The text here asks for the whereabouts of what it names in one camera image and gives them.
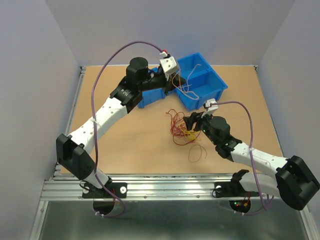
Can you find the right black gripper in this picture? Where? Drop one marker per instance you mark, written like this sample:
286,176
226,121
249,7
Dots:
194,117

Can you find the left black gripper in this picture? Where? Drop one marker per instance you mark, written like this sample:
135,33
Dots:
165,81

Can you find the small blue plastic bin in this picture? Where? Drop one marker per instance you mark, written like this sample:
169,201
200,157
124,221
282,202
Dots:
150,96

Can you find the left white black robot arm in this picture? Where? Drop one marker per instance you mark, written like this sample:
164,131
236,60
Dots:
73,150

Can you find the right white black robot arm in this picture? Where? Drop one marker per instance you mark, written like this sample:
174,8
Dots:
287,178

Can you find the large blue divided bin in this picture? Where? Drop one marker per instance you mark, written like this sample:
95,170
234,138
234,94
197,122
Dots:
203,83

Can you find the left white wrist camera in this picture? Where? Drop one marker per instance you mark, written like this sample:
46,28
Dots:
169,65

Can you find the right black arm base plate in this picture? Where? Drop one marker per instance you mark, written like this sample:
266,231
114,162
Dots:
228,189

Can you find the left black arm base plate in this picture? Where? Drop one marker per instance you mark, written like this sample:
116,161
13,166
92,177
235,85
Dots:
91,192

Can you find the aluminium extrusion rail frame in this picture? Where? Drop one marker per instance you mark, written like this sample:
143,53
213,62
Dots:
170,192

